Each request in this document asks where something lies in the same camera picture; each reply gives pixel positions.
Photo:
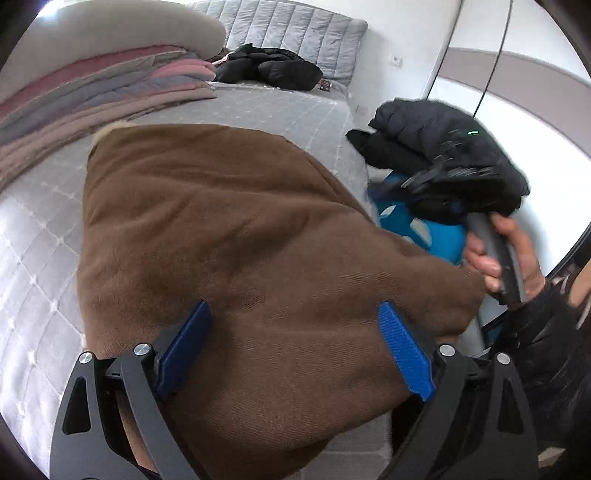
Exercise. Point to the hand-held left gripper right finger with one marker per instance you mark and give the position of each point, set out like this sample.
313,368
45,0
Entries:
406,350

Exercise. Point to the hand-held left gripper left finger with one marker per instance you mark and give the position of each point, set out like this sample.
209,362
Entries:
187,341

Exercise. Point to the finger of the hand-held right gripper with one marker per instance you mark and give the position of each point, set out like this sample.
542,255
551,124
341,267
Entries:
425,179

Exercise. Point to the black puffer jacket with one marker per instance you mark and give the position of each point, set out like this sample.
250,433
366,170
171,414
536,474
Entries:
268,67
406,129

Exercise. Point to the brown coat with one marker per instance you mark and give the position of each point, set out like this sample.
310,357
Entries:
240,240

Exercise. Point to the person's right hand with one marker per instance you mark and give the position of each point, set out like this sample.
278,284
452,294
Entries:
524,263

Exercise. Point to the blue cloth white print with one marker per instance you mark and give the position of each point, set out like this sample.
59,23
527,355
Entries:
415,228

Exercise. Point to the small dark red box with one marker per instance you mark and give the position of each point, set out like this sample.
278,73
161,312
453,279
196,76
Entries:
325,85

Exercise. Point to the white and taupe wardrobe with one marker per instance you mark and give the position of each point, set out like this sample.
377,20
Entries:
531,92

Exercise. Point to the grey quilted bed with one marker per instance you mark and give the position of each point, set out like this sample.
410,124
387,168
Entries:
41,240

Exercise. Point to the grey padded headboard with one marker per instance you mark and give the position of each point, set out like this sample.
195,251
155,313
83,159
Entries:
286,32

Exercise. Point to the stack of folded blankets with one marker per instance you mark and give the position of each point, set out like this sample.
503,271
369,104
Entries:
92,87

